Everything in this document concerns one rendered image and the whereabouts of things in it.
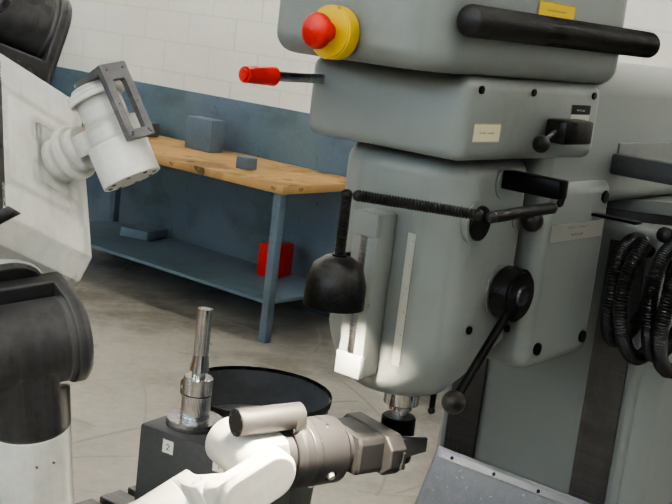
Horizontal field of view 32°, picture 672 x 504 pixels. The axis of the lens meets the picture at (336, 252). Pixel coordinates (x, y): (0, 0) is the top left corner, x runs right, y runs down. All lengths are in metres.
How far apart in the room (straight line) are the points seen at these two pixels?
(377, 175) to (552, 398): 0.59
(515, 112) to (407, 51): 0.21
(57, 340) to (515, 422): 0.94
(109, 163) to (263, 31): 6.20
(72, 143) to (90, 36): 7.37
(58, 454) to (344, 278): 0.37
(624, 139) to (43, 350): 0.91
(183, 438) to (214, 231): 5.93
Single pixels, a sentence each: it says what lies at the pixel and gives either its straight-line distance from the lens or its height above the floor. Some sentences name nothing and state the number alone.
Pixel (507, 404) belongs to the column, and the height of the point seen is 1.20.
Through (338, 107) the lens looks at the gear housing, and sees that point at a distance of 1.46.
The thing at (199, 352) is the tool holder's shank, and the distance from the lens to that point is 1.86.
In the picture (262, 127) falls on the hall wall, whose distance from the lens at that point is 7.42.
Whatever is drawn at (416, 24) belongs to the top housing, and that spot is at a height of 1.78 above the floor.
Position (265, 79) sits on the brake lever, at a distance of 1.39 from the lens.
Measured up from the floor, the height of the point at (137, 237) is 0.24.
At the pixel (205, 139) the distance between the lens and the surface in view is 7.32.
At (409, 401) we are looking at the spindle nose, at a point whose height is 1.29.
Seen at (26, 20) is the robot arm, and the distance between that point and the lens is 1.46.
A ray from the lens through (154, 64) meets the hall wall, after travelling 8.16.
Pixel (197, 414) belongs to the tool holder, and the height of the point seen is 1.14.
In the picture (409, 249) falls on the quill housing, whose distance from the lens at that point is 1.44.
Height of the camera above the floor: 1.77
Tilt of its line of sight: 11 degrees down
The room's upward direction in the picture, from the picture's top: 7 degrees clockwise
